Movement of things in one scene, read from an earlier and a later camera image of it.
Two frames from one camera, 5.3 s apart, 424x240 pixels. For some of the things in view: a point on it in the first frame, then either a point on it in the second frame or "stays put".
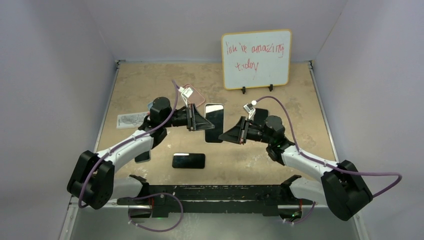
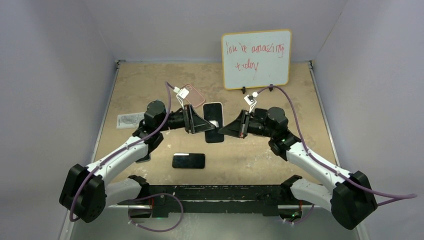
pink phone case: x=195 y=98 stays put
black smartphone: x=260 y=115 stays put
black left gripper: x=198 y=122 stays put
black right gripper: x=236 y=134 -> x=239 y=127
